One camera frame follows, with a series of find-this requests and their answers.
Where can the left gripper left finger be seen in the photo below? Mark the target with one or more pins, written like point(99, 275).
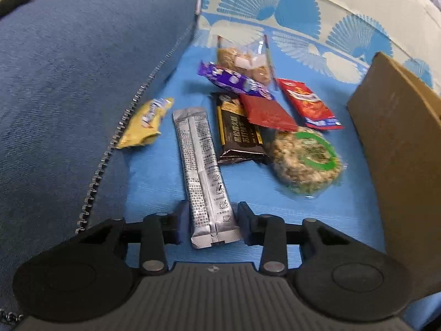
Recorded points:
point(159, 230)

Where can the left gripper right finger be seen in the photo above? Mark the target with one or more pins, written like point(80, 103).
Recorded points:
point(265, 230)

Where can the silver stick sachet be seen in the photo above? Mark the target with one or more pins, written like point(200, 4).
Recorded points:
point(212, 216)

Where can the red square snack packet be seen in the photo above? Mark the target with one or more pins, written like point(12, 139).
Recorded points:
point(267, 113)

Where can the clear bag brown snacks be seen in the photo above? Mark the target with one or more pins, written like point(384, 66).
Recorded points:
point(252, 60)

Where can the round seed cracker green label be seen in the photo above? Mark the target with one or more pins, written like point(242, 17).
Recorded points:
point(304, 160)

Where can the black chocolate bar packet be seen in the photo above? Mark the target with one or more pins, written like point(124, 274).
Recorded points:
point(240, 140)

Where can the yellow candy packet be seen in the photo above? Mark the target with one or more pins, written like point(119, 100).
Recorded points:
point(143, 127)

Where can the red chip packet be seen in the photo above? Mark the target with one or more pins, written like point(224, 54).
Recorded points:
point(315, 114)

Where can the purple candy bar wrapper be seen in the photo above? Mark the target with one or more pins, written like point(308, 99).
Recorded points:
point(232, 81)

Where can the cardboard box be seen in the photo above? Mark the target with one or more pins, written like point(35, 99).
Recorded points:
point(397, 118)

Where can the blue sofa armrest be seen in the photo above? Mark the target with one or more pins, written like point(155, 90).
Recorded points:
point(72, 73)

